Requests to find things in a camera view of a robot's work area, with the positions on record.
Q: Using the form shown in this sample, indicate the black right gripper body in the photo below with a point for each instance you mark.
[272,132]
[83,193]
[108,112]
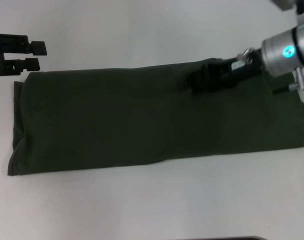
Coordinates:
[231,71]

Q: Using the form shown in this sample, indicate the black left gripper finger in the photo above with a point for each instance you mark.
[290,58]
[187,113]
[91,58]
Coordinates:
[29,46]
[24,65]

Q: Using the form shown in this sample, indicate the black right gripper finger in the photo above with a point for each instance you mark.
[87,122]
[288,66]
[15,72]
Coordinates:
[200,91]
[195,76]

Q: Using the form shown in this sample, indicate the dark green FREE! t-shirt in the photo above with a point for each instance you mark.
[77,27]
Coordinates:
[141,120]

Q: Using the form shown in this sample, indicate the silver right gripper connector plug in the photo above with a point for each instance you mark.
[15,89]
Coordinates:
[299,81]

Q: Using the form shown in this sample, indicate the dark robot torso edge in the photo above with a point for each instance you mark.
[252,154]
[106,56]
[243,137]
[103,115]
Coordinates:
[196,238]

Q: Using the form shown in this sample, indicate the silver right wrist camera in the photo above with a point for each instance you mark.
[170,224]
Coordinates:
[286,3]

